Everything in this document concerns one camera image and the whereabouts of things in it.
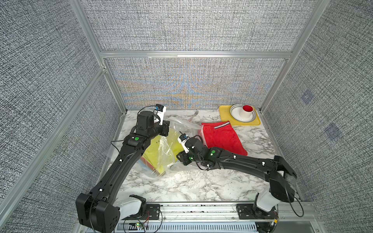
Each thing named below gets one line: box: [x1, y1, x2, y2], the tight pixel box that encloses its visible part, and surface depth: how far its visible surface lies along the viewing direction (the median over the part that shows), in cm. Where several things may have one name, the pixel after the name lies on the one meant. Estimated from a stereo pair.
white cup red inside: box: [239, 104, 254, 119], surface depth 112 cm
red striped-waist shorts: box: [201, 120, 249, 156], surface depth 95 cm
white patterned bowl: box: [229, 103, 257, 123], surface depth 116 cm
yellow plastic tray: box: [218, 105, 261, 126], surface depth 115 cm
